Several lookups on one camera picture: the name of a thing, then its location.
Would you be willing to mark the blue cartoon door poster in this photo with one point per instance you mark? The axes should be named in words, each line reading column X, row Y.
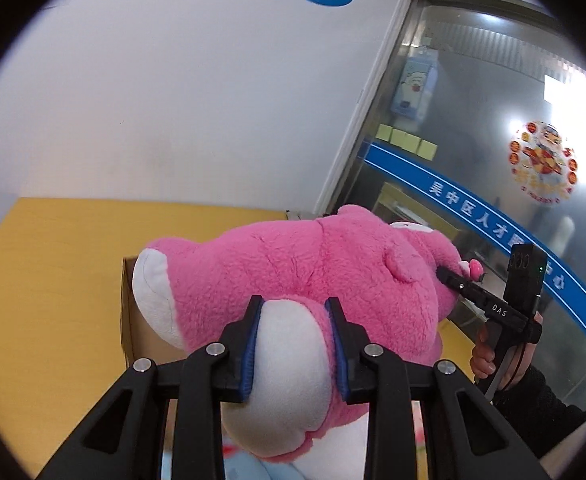
column 415, row 87

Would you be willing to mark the person's right hand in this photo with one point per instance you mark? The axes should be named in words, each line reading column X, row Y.
column 483, row 357

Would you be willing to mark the pink bear plush toy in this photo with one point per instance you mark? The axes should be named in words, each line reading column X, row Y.
column 298, row 260

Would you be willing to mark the grey cloth bag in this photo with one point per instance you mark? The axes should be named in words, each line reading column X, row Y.
column 300, row 214

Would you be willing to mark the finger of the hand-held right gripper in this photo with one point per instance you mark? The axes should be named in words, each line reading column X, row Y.
column 455, row 281

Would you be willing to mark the light blue plush toy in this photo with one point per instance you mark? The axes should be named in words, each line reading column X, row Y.
column 243, row 470

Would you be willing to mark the blue door band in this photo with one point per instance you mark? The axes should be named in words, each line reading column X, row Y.
column 473, row 205

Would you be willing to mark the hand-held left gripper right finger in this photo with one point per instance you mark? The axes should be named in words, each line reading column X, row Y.
column 337, row 355

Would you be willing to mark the person's right forearm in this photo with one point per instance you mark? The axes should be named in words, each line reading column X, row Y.
column 538, row 410

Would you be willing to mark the glass door with metal frame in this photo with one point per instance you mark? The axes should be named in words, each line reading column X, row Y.
column 473, row 60

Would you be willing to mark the yellow sticky note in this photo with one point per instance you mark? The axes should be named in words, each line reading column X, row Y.
column 412, row 143
column 384, row 133
column 398, row 137
column 427, row 149

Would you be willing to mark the beige cabinet behind glass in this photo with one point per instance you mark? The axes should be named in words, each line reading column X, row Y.
column 398, row 205

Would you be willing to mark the brown cardboard box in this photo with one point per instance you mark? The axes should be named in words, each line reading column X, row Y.
column 138, row 330

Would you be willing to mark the round red cartoon sticker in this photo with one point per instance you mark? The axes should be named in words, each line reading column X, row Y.
column 543, row 162

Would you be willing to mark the yellow wooden desktop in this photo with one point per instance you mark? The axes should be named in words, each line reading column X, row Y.
column 48, row 260

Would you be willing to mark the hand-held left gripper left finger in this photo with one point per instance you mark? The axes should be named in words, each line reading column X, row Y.
column 252, row 345

